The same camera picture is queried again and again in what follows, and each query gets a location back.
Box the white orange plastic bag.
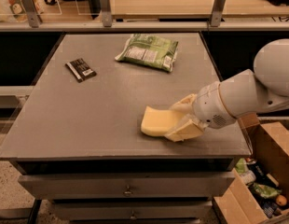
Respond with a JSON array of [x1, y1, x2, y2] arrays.
[[0, 0, 44, 22]]

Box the orange fruit in box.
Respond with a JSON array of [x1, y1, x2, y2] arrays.
[[275, 195, 287, 206]]

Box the middle metal bracket post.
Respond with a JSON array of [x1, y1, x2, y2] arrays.
[[100, 0, 113, 27]]

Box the yellow sponge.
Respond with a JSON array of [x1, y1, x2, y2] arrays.
[[141, 106, 185, 137]]

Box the grey drawer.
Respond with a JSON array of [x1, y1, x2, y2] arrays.
[[19, 172, 234, 200], [54, 201, 212, 220]]

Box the cardboard box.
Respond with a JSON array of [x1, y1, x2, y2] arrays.
[[214, 114, 289, 224]]

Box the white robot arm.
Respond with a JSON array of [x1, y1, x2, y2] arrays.
[[165, 39, 289, 142]]

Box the metal bracket post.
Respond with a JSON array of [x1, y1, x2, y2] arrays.
[[100, 0, 113, 27], [209, 0, 226, 27], [21, 0, 41, 28]]

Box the black snack bar wrapper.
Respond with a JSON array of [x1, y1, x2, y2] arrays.
[[65, 58, 97, 82]]

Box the left metal bracket post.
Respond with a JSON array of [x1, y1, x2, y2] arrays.
[[21, 0, 41, 28]]

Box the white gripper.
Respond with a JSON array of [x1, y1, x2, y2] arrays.
[[165, 81, 236, 142]]

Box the lower grey drawer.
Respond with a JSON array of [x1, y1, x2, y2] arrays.
[[54, 201, 212, 220]]

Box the upper grey drawer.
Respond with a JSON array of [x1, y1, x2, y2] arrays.
[[19, 172, 234, 200]]

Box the right metal bracket post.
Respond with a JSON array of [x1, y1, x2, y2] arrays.
[[209, 0, 226, 27]]

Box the green snack bag in box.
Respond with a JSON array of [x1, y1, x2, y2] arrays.
[[249, 183, 282, 199]]

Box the wooden desk top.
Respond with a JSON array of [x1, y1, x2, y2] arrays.
[[110, 0, 289, 19]]

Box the green jalapeno chip bag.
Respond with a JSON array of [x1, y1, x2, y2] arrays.
[[115, 34, 178, 72]]

